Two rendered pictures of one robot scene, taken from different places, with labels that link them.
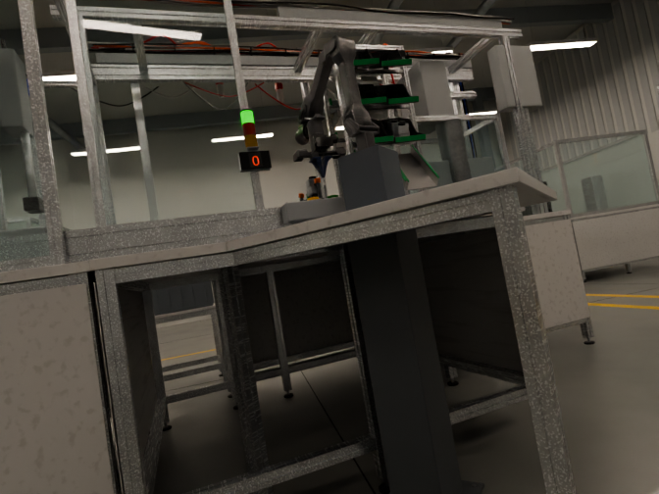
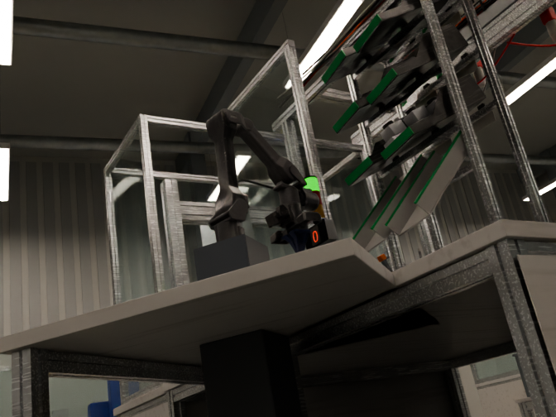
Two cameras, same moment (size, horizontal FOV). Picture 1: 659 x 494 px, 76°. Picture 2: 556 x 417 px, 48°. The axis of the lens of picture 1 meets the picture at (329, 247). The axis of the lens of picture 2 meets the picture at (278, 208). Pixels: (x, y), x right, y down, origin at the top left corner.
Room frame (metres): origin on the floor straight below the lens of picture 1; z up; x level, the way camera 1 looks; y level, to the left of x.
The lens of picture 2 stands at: (1.04, -1.61, 0.58)
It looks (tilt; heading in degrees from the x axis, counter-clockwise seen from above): 21 degrees up; 75
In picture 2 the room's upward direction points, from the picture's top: 10 degrees counter-clockwise
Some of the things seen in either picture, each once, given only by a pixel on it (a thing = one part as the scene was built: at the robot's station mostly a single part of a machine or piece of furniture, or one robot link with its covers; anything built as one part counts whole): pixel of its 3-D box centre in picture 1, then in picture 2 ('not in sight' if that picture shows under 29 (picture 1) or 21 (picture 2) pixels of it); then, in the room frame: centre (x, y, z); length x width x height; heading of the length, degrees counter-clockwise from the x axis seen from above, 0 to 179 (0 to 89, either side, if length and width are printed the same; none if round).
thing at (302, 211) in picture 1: (315, 210); not in sight; (1.38, 0.03, 0.93); 0.21 x 0.07 x 0.06; 110
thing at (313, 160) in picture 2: (243, 104); (314, 167); (1.68, 0.25, 1.46); 0.03 x 0.03 x 1.00; 20
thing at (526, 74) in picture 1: (525, 130); not in sight; (2.73, -1.40, 1.43); 0.30 x 0.09 x 1.13; 110
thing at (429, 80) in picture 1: (434, 133); not in sight; (2.71, -0.81, 1.50); 0.38 x 0.21 x 0.88; 20
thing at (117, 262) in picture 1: (293, 252); (462, 324); (2.03, 0.17, 0.85); 1.50 x 1.41 x 0.03; 110
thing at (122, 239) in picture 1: (255, 224); not in sight; (1.37, 0.23, 0.91); 0.89 x 0.06 x 0.11; 110
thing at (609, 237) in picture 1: (553, 210); not in sight; (7.12, -3.85, 1.13); 2.46 x 1.56 x 2.25; 11
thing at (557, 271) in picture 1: (478, 291); not in sight; (2.82, -0.93, 0.43); 1.11 x 0.68 x 0.86; 110
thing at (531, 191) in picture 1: (386, 222); (263, 328); (1.32, -0.19, 0.84); 0.90 x 0.70 x 0.03; 56
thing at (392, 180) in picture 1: (373, 185); (237, 286); (1.28, -0.16, 0.96); 0.14 x 0.14 x 0.20; 56
